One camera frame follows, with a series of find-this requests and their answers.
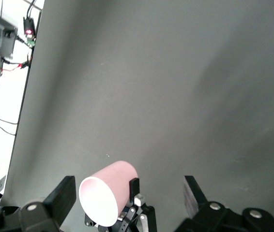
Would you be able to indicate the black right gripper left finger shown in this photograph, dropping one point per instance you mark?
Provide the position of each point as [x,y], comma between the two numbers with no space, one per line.
[30,217]

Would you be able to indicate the dark grey table mat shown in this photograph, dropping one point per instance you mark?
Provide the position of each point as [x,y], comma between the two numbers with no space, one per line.
[151,72]

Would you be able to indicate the black adapter with green board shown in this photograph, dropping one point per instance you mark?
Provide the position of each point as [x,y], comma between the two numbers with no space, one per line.
[28,26]

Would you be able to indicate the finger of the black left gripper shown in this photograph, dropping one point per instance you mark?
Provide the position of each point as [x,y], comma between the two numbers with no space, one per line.
[89,222]
[134,191]

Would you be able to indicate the pink plastic cup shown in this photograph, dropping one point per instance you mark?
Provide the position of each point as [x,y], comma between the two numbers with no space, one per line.
[112,183]

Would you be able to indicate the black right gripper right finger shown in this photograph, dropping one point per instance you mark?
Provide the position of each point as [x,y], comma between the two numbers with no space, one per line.
[214,217]

